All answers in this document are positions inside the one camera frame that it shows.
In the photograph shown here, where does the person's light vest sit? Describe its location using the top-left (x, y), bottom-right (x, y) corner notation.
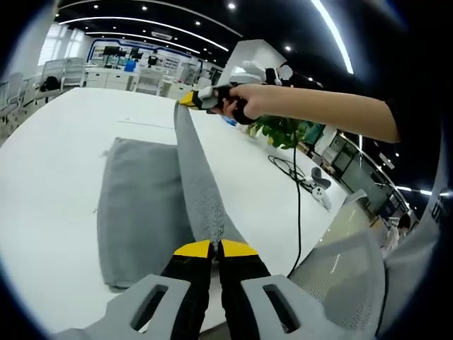
top-left (377, 166), bottom-right (452, 337)

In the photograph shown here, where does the white square pillar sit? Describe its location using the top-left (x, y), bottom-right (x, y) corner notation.
top-left (224, 39), bottom-right (287, 93)

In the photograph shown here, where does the grey padded head strap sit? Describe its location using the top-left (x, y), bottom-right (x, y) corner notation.
top-left (310, 166), bottom-right (332, 188)

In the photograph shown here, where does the person's black sleeve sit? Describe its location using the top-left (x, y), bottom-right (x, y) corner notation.
top-left (385, 95), bottom-right (447, 152)

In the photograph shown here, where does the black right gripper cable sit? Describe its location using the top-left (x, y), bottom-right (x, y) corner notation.
top-left (286, 140), bottom-right (303, 279)

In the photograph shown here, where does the white low cabinet row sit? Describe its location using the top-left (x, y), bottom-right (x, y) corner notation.
top-left (84, 67), bottom-right (142, 90)

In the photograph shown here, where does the white table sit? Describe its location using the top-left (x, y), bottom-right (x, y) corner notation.
top-left (0, 86), bottom-right (350, 336)

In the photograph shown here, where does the coiled black cable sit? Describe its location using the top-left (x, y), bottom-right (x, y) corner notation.
top-left (267, 154), bottom-right (314, 187)

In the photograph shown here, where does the black bag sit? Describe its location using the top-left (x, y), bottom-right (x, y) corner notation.
top-left (41, 76), bottom-right (62, 92)

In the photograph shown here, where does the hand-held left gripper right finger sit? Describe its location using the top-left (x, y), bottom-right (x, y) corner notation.
top-left (216, 239), bottom-right (382, 340)

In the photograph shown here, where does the green potted plant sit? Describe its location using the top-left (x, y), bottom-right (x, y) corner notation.
top-left (246, 115), bottom-right (318, 149)

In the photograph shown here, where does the grey mesh office chair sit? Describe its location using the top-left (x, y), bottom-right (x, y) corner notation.
top-left (287, 228), bottom-right (387, 336)

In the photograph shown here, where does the white office chair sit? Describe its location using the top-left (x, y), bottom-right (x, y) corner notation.
top-left (59, 56), bottom-right (88, 89)
top-left (0, 72), bottom-right (25, 118)
top-left (136, 69), bottom-right (164, 96)

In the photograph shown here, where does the person's right hand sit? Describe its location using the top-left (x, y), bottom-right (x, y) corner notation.
top-left (228, 84), bottom-right (281, 120)

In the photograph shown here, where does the grey towel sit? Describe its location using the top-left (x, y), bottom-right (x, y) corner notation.
top-left (96, 95), bottom-right (248, 293)

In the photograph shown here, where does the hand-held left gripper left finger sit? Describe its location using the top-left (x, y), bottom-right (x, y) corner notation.
top-left (52, 239), bottom-right (213, 340)

